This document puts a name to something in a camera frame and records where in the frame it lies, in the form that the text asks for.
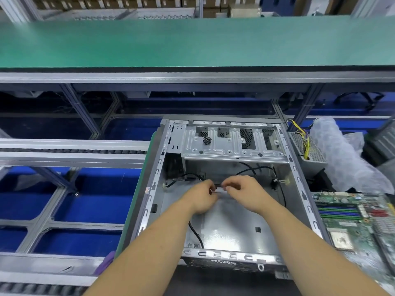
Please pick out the grey power supply unit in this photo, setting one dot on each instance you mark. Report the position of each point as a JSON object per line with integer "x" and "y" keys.
{"x": 312, "y": 154}

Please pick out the person's left forearm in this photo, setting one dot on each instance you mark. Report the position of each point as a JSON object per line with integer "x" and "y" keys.
{"x": 142, "y": 255}

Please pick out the person's left hand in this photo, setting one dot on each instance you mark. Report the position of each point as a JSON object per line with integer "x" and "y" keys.
{"x": 200, "y": 195}

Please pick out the small purple object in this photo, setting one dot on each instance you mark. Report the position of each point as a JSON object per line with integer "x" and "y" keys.
{"x": 105, "y": 261}

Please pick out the stack of cardboard boxes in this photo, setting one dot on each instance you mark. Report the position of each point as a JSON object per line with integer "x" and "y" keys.
{"x": 123, "y": 1}

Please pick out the green motherboard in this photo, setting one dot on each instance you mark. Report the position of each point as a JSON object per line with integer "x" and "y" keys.
{"x": 358, "y": 234}

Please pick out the white bubble wrap bag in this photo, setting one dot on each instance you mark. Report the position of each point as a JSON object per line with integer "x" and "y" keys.
{"x": 349, "y": 151}

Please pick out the aluminium roller conveyor rail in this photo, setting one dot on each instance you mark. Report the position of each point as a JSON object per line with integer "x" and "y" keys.
{"x": 62, "y": 152}

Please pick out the green conveyor belt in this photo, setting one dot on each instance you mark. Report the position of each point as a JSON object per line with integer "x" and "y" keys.
{"x": 185, "y": 40}

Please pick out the person's right hand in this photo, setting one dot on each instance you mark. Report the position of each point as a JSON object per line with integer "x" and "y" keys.
{"x": 247, "y": 193}

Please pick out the grey computer tower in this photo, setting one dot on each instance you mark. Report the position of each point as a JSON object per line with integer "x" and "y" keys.
{"x": 384, "y": 141}

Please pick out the black and silver computer case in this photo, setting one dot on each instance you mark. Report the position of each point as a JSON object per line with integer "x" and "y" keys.
{"x": 228, "y": 237}

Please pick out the person's right forearm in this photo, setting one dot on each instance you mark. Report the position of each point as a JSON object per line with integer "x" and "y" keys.
{"x": 315, "y": 255}

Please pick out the small gold CPU chip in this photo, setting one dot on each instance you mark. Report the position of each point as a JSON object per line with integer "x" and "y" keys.
{"x": 341, "y": 239}

